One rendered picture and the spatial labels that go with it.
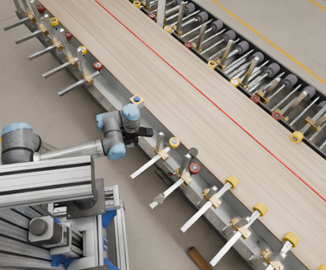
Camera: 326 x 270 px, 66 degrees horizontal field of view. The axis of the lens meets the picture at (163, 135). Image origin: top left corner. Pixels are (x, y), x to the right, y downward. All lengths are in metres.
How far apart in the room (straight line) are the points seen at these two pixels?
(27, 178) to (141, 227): 2.06
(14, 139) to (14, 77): 2.67
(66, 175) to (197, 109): 1.63
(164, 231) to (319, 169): 1.46
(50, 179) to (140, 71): 1.81
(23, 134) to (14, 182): 0.56
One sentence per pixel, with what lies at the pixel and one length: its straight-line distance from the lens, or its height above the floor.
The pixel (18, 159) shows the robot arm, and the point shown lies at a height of 1.65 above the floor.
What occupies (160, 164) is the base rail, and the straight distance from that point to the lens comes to 2.05.
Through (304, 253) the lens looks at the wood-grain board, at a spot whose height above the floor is 0.90.
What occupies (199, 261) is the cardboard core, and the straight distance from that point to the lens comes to 2.57.
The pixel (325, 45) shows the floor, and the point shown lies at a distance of 5.06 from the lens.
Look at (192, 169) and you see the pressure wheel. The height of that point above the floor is 0.90.
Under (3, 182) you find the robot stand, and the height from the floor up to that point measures 2.03.
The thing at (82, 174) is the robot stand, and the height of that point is 2.03.
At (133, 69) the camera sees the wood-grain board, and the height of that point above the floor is 0.90.
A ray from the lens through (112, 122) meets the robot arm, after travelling 1.11.
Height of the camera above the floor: 2.58
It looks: 60 degrees down
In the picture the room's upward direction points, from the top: 10 degrees clockwise
